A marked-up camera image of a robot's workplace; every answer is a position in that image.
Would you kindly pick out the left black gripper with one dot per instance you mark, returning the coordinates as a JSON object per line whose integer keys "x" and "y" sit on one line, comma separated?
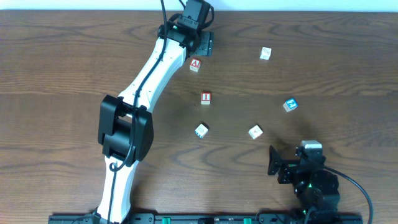
{"x": 205, "y": 43}

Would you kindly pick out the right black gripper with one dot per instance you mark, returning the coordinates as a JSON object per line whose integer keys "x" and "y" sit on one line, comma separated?
{"x": 283, "y": 168}

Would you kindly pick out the red letter A block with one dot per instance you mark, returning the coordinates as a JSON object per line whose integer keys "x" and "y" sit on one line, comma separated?
{"x": 195, "y": 64}

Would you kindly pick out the red letter I block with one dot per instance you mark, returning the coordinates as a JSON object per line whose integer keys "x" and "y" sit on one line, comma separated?
{"x": 205, "y": 98}

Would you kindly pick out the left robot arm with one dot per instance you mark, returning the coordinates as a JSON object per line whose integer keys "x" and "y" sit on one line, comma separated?
{"x": 126, "y": 130}

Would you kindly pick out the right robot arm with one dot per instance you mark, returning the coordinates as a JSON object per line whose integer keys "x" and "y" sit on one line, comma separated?
{"x": 315, "y": 187}

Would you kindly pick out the white block red Q side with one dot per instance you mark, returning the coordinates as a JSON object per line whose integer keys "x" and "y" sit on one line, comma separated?
{"x": 255, "y": 132}

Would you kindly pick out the blue number 2 block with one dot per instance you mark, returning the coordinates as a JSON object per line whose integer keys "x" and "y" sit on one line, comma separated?
{"x": 290, "y": 105}

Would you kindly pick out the white block far right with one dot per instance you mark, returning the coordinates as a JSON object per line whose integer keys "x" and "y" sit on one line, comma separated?
{"x": 265, "y": 53}

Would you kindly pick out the white block blue side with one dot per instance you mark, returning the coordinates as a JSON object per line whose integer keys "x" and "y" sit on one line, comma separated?
{"x": 201, "y": 130}

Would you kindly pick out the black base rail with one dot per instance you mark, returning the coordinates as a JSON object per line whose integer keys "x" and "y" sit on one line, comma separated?
{"x": 261, "y": 218}

